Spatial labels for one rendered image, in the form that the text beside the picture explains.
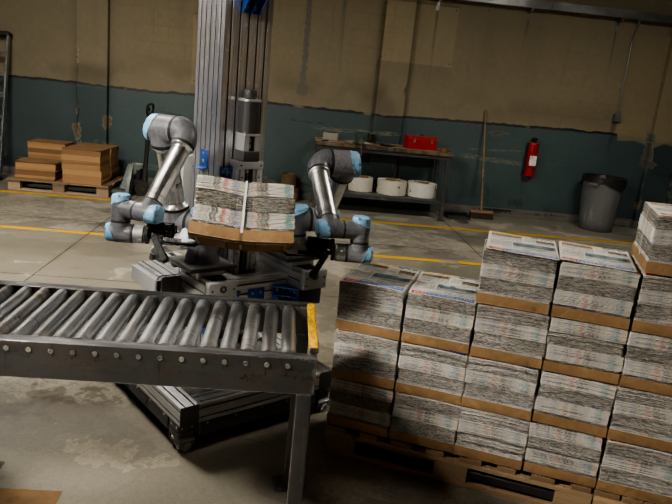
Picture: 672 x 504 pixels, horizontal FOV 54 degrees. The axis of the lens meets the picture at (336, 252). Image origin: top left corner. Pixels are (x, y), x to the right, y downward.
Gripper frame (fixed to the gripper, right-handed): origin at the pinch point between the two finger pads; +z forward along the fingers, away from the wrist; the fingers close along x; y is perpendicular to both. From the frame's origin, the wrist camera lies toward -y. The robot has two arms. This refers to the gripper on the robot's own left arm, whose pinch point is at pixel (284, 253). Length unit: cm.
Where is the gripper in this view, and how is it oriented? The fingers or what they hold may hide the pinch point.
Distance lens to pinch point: 263.7
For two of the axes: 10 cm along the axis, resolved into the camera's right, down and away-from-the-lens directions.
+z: -9.9, -0.8, -0.9
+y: 0.7, -9.9, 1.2
